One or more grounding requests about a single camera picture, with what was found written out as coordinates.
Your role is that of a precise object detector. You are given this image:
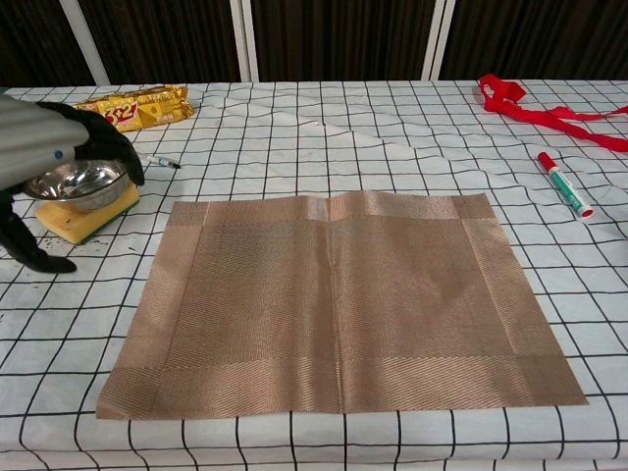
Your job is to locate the red ribbon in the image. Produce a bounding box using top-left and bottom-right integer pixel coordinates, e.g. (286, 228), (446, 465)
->
(477, 74), (628, 156)

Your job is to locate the white slanted frame bar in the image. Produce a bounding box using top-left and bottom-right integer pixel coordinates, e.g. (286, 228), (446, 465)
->
(57, 0), (111, 87)
(419, 0), (458, 81)

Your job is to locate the brown woven placemat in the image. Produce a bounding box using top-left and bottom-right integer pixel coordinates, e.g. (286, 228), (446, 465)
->
(95, 189), (589, 421)

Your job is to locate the black white marker pen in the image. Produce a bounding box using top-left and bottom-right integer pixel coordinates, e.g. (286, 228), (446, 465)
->
(136, 152), (182, 171)

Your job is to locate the red green white marker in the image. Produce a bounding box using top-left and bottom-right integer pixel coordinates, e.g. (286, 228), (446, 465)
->
(536, 150), (595, 219)

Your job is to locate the grey black left robot hand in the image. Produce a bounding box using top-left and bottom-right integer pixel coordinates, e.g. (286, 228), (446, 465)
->
(0, 101), (146, 274)

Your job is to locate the white vertical frame post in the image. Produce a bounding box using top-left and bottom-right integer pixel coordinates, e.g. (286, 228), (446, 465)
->
(229, 0), (260, 83)

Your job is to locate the yellow green sponge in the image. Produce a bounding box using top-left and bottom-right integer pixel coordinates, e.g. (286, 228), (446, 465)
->
(35, 184), (141, 244)

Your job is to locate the white black grid tablecloth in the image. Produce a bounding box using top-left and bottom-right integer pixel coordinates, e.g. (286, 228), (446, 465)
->
(0, 78), (628, 471)

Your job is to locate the yellow biscuit packet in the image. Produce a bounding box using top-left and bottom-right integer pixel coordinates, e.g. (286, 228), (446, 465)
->
(72, 84), (196, 133)

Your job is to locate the stainless steel bowl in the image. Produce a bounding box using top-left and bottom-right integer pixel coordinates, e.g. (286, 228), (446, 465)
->
(25, 160), (131, 213)

